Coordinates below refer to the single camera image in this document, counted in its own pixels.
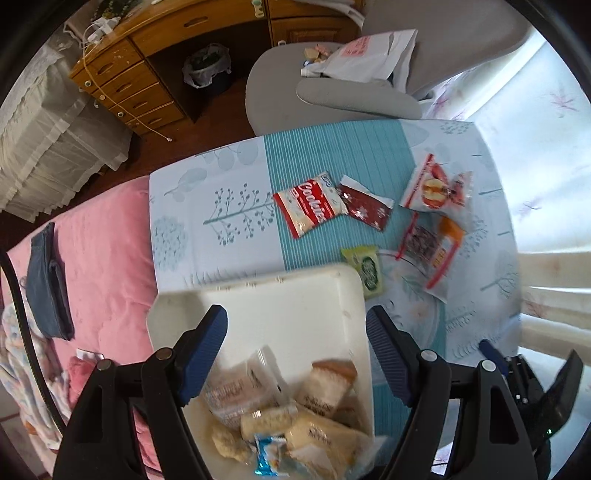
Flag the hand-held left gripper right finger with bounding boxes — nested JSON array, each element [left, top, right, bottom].
[[366, 305, 541, 480]]

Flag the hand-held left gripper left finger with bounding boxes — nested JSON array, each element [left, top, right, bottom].
[[53, 304, 228, 480]]

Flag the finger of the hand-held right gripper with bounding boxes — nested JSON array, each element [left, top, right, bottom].
[[533, 349, 584, 438], [479, 340, 539, 407]]

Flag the clear white cake packet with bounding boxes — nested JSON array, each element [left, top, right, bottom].
[[203, 346, 291, 430]]

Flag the brown top cake packet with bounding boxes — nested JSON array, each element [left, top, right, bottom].
[[295, 359, 358, 421]]

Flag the white plastic storage bin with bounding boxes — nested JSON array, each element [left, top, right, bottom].
[[146, 263, 376, 480]]

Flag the nut ball snack packet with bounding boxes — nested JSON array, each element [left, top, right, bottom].
[[210, 422, 252, 462]]

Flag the puffed rice bar packet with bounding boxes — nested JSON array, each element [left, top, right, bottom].
[[240, 404, 298, 441]]

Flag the green snack packet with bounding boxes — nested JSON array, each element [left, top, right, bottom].
[[341, 246, 384, 300]]

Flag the orange label clear packet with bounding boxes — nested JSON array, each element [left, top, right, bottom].
[[396, 216, 465, 303]]

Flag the blue candy packet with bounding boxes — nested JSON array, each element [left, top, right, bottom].
[[254, 434, 289, 478]]

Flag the dark red snack packet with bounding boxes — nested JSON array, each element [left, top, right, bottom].
[[339, 174, 395, 232]]

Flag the small dark red packet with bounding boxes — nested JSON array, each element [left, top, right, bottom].
[[445, 171, 475, 208]]

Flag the red white cookie packet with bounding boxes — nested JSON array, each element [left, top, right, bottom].
[[272, 172, 349, 240]]

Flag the apple print snack packet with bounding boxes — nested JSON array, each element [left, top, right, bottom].
[[398, 153, 455, 213]]

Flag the pink fleece garment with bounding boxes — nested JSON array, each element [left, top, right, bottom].
[[67, 355, 100, 411]]

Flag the pink bed blanket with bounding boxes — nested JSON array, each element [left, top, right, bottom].
[[7, 178, 162, 476]]

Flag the dark blue folded cloth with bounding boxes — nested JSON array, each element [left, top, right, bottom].
[[25, 222, 75, 341]]

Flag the floral print blanket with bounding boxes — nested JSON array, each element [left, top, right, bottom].
[[0, 300, 70, 457]]

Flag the white floral curtain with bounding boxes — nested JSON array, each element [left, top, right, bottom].
[[416, 28, 591, 361]]

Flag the lace cloth covered piano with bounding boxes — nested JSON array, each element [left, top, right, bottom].
[[0, 44, 134, 217]]

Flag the grey office chair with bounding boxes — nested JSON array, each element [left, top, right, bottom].
[[245, 0, 532, 137]]

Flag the trash bin with bag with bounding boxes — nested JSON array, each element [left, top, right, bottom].
[[181, 43, 234, 90]]

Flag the white plastic bag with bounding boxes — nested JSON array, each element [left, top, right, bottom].
[[300, 28, 419, 88]]

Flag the small wrapped candies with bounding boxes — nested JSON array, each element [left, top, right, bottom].
[[302, 44, 342, 63]]

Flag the wooden desk with drawers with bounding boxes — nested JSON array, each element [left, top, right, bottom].
[[69, 0, 365, 137]]

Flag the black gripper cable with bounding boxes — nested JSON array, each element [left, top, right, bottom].
[[0, 251, 63, 437]]

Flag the white charging cable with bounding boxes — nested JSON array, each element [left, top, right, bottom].
[[62, 18, 174, 141]]

